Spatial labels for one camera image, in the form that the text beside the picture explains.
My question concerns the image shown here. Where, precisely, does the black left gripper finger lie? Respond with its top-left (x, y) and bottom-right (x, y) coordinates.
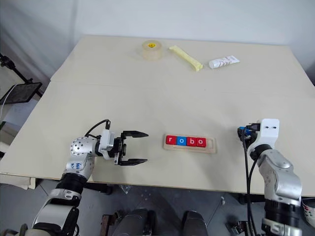
top-left (119, 158), bottom-right (149, 167)
top-left (121, 130), bottom-right (149, 143)

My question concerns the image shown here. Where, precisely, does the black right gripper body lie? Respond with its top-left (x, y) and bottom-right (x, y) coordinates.
top-left (237, 122), bottom-right (261, 148)

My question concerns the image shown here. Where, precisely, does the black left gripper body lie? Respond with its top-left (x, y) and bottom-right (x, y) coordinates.
top-left (113, 131), bottom-right (128, 166)

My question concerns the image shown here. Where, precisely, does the wooden letter tray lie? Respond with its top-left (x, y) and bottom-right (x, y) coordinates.
top-left (162, 134), bottom-right (219, 155)

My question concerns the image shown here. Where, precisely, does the dark rounded shape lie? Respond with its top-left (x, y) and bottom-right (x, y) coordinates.
top-left (112, 208), bottom-right (157, 236)
top-left (183, 210), bottom-right (209, 236)

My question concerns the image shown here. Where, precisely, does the white squeeze tube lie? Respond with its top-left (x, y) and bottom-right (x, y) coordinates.
top-left (208, 55), bottom-right (241, 69)

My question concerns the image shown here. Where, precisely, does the clear tape roll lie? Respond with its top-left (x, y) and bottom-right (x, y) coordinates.
top-left (141, 39), bottom-right (164, 60)

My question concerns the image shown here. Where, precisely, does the yellow long packet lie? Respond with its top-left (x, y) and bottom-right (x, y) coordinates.
top-left (168, 45), bottom-right (204, 72)

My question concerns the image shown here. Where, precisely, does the black flat tablet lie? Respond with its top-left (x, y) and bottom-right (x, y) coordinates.
top-left (0, 82), bottom-right (43, 106)

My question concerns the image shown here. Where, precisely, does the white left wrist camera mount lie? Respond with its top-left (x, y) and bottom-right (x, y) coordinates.
top-left (99, 129), bottom-right (117, 160)

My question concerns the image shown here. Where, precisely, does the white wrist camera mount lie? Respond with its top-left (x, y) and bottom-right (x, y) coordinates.
top-left (247, 118), bottom-right (280, 154)
top-left (99, 129), bottom-right (117, 160)

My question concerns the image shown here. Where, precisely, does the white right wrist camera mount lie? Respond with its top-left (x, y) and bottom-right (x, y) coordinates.
top-left (247, 118), bottom-right (280, 154)

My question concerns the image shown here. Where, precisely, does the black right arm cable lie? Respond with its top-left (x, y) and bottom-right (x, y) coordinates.
top-left (240, 127), bottom-right (259, 236)

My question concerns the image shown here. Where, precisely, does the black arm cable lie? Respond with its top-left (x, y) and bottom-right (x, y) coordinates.
top-left (84, 118), bottom-right (112, 139)
top-left (240, 127), bottom-right (259, 236)

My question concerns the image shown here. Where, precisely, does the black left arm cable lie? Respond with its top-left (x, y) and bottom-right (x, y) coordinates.
top-left (84, 118), bottom-right (112, 139)

